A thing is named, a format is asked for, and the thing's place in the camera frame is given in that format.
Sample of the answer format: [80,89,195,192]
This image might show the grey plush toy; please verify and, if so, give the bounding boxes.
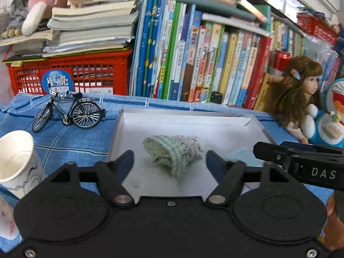
[7,0,29,30]

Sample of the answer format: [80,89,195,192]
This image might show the right hand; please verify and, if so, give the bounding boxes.
[324,194,344,250]

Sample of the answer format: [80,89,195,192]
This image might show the books lying on top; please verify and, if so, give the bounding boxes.
[176,0,270,37]

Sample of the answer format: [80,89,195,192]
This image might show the brown haired doll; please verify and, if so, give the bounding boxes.
[264,55,323,144]

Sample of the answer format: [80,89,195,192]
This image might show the red soda can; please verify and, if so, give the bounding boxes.
[269,49,291,74]

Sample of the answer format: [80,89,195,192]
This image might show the row of upright books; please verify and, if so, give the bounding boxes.
[128,0,343,108]

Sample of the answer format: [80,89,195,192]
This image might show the miniature black bicycle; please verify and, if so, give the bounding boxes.
[31,89,106,133]

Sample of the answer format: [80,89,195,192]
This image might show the light blue cloth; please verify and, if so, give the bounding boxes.
[224,147,264,167]

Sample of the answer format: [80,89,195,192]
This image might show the stack of grey books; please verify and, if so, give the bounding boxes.
[1,0,139,57]

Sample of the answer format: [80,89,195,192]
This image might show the wooden book holder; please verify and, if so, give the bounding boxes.
[253,73,273,112]

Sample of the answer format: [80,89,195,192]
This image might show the paper cup with drawing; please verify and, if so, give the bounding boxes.
[1,131,47,199]

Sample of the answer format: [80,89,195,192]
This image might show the blue checked tablecloth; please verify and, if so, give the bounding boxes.
[0,91,335,253]

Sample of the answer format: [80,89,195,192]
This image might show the red plastic crate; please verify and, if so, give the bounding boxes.
[3,48,132,95]

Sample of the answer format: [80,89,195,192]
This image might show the white shallow tray box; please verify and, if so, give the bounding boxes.
[108,109,274,201]

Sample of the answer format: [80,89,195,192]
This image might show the green striped cloth bundle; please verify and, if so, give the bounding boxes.
[142,135,203,178]

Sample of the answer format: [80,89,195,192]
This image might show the blue cat plush toy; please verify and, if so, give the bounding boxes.
[301,78,344,148]

